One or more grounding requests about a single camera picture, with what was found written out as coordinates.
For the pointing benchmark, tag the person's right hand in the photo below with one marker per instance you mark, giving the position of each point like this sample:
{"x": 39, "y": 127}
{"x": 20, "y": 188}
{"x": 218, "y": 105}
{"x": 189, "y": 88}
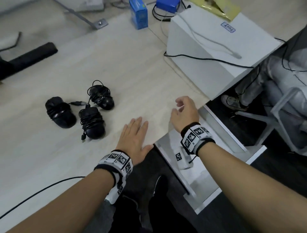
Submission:
{"x": 188, "y": 115}

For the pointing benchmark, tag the person's left hand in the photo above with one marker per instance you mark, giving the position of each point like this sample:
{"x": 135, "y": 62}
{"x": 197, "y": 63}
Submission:
{"x": 133, "y": 141}

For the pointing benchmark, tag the person's left thumb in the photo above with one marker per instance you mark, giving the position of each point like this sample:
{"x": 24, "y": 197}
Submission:
{"x": 147, "y": 149}

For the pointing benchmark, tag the person's right thumb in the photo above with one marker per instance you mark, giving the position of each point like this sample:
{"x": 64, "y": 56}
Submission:
{"x": 176, "y": 112}

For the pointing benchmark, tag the person's right forearm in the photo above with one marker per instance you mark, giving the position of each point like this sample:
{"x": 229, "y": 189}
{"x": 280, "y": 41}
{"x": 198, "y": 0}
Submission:
{"x": 249, "y": 189}

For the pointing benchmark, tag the person's left forearm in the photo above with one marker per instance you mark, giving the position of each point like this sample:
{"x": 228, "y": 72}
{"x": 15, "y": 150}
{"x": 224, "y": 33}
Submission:
{"x": 64, "y": 206}

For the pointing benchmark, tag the right marker wristband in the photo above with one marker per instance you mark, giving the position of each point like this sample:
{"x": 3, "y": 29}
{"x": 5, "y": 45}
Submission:
{"x": 195, "y": 136}

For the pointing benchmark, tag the marker wristband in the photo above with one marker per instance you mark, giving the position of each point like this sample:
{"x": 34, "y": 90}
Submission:
{"x": 117, "y": 160}
{"x": 195, "y": 136}

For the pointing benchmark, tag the left marker wristband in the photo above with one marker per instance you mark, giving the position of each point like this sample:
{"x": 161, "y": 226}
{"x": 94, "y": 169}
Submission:
{"x": 117, "y": 160}

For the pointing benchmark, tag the person's black trousers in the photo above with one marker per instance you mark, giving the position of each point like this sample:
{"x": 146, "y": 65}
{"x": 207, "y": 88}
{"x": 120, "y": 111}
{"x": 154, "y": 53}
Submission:
{"x": 134, "y": 208}

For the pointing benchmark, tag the large white box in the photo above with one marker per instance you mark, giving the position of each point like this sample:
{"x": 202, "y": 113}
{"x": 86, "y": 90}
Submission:
{"x": 208, "y": 45}

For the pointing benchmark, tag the white label sticker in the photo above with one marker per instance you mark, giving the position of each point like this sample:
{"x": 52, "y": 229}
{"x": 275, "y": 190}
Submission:
{"x": 228, "y": 26}

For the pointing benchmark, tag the tall blue carton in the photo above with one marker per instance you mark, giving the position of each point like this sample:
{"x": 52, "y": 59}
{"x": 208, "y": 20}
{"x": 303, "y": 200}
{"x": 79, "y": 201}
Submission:
{"x": 139, "y": 13}

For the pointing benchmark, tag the flat blue box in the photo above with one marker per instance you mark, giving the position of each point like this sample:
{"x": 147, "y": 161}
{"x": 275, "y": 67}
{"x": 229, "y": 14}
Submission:
{"x": 168, "y": 4}

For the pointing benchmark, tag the white chair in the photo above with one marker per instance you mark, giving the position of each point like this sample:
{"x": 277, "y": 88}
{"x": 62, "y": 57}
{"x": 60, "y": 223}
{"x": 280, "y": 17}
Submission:
{"x": 285, "y": 112}

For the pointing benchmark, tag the yellow packet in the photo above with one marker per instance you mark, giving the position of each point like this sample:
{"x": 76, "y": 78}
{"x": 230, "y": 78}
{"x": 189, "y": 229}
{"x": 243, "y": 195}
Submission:
{"x": 221, "y": 8}

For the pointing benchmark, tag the grey metal table leg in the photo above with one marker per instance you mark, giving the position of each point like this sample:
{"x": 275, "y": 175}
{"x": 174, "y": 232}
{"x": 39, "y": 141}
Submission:
{"x": 82, "y": 16}

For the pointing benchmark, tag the black bar stand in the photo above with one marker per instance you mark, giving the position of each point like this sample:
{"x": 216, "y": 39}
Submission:
{"x": 31, "y": 57}

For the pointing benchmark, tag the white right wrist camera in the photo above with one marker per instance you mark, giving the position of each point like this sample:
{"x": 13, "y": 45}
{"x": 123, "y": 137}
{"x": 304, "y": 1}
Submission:
{"x": 183, "y": 159}

